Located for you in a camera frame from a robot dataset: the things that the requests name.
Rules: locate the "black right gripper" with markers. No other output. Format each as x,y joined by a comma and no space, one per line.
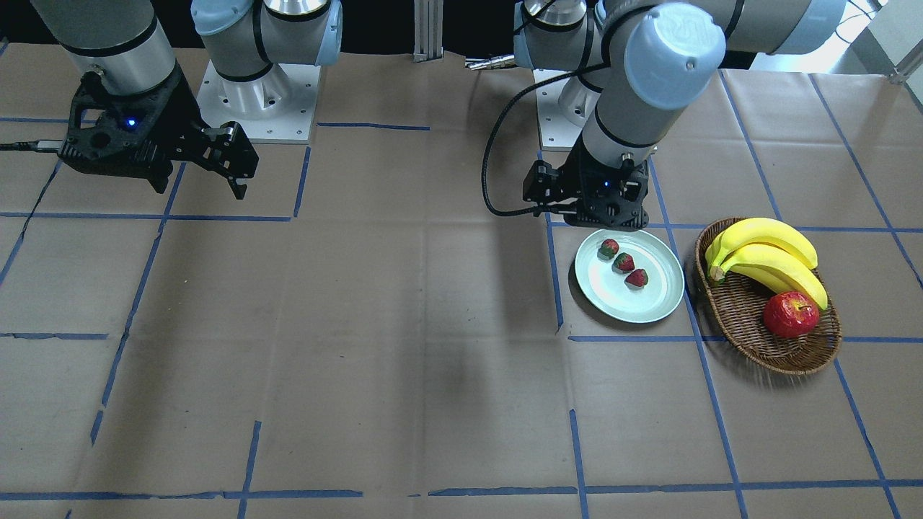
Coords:
182,115

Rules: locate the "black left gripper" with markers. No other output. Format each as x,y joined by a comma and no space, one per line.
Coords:
542,184

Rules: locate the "red strawberry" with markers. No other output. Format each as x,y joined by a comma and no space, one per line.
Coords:
608,249
624,262
638,278

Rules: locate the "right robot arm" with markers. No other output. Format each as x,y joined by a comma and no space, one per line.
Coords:
126,44

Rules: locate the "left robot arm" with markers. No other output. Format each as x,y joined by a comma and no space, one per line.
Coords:
646,62

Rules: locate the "light green plate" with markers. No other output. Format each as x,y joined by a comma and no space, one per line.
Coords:
606,289

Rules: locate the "yellow banana bunch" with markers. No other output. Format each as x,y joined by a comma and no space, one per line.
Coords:
769,251

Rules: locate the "brown wicker basket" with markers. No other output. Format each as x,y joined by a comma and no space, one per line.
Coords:
761,322

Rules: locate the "red apple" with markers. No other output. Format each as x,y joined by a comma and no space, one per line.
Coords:
790,314

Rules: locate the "aluminium frame post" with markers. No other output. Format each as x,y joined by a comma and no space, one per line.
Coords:
427,30

